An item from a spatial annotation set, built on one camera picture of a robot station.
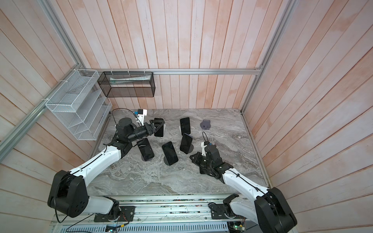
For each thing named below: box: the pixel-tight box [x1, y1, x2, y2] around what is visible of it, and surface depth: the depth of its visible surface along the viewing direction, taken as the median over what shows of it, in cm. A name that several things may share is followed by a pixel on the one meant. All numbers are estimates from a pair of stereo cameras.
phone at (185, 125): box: [180, 116, 191, 136], surface depth 100 cm
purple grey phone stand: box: [200, 119, 211, 131], surface depth 110 cm
